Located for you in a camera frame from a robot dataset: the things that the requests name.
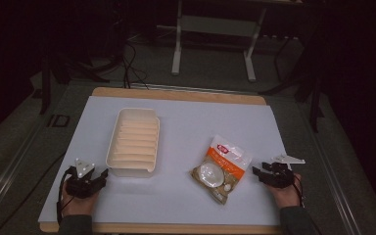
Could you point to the person's right hand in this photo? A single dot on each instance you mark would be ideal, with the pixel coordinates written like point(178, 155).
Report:
point(287, 197)

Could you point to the orange and white snack packet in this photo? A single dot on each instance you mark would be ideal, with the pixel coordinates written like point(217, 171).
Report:
point(222, 169)

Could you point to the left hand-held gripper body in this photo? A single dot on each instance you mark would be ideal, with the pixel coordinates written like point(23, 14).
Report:
point(81, 186)

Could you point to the white metal table frame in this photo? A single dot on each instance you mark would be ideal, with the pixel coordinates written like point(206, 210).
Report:
point(215, 26)

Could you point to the white slotted plastic container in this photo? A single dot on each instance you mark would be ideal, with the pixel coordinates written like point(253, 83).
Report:
point(133, 143)

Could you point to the black metal stand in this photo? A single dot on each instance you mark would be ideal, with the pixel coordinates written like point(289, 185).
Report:
point(313, 98)
point(45, 88)

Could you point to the person's left hand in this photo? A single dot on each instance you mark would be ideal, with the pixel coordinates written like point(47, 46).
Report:
point(76, 205)

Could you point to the white table mat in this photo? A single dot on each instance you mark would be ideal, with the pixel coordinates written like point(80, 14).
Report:
point(182, 130)

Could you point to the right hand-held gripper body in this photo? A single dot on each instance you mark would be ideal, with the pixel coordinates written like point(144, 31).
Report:
point(280, 178)

